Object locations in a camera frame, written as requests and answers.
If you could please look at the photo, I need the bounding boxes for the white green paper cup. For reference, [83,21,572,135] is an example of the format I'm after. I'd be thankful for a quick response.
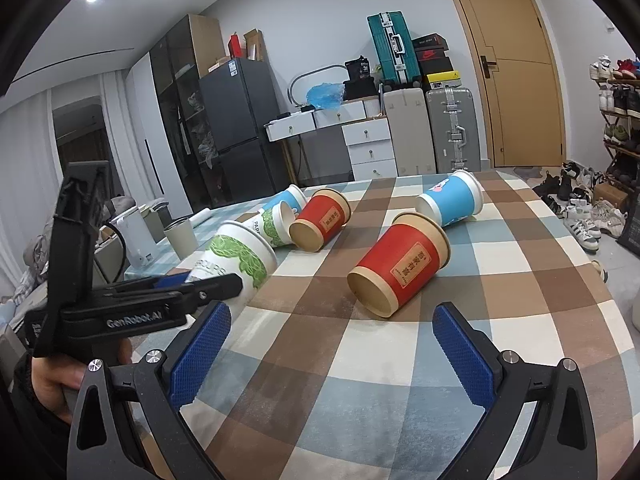
[242,200,295,248]
[186,220,278,322]

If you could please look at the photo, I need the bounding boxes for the blue cup far left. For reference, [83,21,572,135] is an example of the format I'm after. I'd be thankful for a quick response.
[259,184,307,217]

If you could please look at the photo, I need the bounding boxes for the blue cup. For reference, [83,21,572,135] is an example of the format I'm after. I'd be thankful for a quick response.
[416,169,484,228]
[259,184,307,217]

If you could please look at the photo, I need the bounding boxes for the small red paper cup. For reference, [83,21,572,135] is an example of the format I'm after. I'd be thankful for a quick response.
[290,188,352,252]

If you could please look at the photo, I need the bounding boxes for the large red paper cup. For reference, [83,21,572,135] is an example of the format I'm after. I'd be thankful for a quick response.
[347,212,451,318]

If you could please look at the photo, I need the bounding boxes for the blue cup far right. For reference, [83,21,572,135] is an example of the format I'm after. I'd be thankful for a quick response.
[416,169,484,228]

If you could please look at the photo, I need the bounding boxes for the person's left hand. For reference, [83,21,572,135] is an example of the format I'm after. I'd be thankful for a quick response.
[29,337,134,424]

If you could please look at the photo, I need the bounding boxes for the white appliance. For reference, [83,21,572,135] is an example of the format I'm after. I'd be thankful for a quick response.
[111,205,158,269]

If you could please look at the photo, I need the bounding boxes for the beige tumbler mug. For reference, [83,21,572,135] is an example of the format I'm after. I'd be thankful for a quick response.
[164,217,198,261]

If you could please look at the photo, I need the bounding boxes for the light blue checkered tablecloth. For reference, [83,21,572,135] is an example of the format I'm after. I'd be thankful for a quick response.
[124,198,268,281]

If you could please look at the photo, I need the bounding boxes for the black refrigerator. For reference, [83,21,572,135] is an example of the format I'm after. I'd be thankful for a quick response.
[200,58,291,204]

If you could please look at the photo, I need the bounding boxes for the dark glass cabinet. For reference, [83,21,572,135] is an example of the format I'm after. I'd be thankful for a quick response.
[150,14,227,211]

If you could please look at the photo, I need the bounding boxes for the white drawer desk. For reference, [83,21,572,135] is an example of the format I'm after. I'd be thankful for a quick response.
[266,96,398,186]

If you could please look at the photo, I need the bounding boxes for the blue plastic bag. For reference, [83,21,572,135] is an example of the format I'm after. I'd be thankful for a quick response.
[306,82,345,110]

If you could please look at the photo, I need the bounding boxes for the black bag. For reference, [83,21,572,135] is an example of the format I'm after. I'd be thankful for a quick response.
[343,55,378,101]

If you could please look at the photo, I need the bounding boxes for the beige suitcase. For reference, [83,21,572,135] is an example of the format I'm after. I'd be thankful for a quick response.
[383,88,437,176]

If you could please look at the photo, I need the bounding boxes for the silver suitcase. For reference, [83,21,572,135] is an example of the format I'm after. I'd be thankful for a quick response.
[425,87,482,174]

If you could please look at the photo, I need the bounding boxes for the teal suitcase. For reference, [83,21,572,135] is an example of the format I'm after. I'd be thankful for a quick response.
[367,11,421,89]

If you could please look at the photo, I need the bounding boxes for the stacked shoe boxes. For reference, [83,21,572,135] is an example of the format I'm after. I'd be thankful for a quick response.
[412,32,454,89]

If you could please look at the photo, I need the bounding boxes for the shoe rack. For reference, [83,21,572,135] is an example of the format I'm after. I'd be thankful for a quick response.
[589,55,640,193]

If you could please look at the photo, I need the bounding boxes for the wooden door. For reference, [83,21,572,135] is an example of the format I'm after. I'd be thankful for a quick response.
[454,0,565,167]

